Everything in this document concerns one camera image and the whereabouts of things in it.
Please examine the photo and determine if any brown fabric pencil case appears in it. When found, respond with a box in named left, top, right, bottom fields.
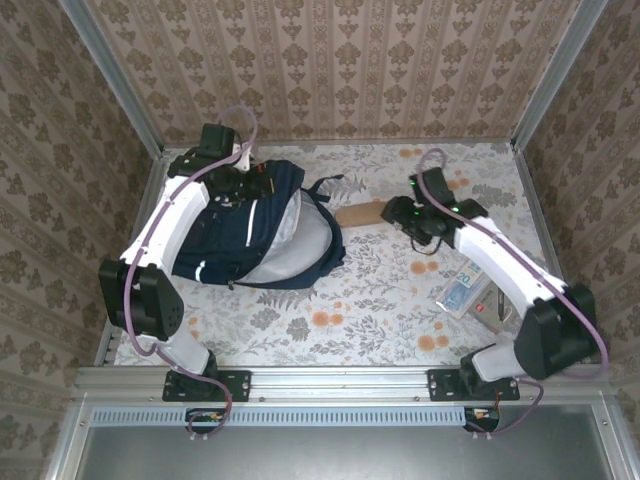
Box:
left=334, top=199, right=387, bottom=230

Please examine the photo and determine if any navy blue backpack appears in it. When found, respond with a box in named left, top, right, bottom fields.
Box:
left=172, top=159, right=347, bottom=291

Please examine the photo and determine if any blue stationery pack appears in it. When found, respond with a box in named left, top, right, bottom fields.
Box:
left=433, top=262, right=494, bottom=319

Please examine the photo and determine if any grey pen box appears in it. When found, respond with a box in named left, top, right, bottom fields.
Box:
left=462, top=287, right=526, bottom=336

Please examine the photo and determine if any floral table cover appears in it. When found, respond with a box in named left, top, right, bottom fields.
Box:
left=113, top=142, right=581, bottom=367

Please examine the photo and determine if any grey metal sheet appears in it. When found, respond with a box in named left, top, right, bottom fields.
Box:
left=44, top=399, right=640, bottom=480

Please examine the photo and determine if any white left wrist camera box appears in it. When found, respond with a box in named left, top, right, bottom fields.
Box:
left=230, top=144, right=254, bottom=174

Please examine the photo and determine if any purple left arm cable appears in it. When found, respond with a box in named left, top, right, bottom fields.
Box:
left=123, top=105, right=259, bottom=442

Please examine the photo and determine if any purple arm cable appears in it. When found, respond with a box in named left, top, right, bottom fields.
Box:
left=123, top=105, right=259, bottom=442
left=417, top=147, right=611, bottom=441

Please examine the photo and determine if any aluminium table side rail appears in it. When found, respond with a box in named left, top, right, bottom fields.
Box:
left=94, top=147, right=169, bottom=366
left=512, top=143, right=592, bottom=365

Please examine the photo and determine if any aluminium frame post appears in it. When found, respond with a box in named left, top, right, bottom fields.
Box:
left=510, top=0, right=610, bottom=151
left=58, top=0, right=165, bottom=159

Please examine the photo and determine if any aluminium front rail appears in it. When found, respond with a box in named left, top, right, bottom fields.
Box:
left=74, top=364, right=614, bottom=401

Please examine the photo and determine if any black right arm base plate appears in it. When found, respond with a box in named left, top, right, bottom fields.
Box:
left=427, top=368, right=521, bottom=403

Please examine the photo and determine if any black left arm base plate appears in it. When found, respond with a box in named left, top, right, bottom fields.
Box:
left=162, top=368, right=251, bottom=403

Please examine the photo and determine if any slotted grey cable duct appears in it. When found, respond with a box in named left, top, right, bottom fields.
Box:
left=91, top=405, right=496, bottom=427

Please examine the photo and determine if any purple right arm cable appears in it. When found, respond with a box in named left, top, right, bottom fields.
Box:
left=417, top=147, right=611, bottom=441

